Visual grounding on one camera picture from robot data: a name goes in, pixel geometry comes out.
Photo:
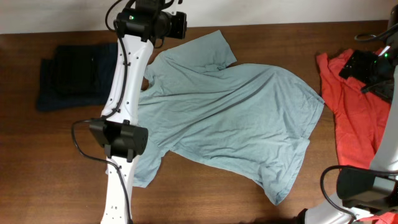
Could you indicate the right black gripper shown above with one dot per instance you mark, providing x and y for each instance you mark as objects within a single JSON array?
[{"x": 357, "y": 65}]

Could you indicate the light blue t-shirt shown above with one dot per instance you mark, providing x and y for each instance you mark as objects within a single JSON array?
[{"x": 251, "y": 119}]

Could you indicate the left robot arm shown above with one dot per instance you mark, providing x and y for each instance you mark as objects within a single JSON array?
[{"x": 138, "y": 27}]

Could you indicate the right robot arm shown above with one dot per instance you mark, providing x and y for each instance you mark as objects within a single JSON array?
[{"x": 368, "y": 194}]

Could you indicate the red t-shirt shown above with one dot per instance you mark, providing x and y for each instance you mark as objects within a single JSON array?
[{"x": 360, "y": 118}]

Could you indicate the folded dark navy garment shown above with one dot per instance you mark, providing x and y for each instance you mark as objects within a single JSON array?
[{"x": 76, "y": 76}]

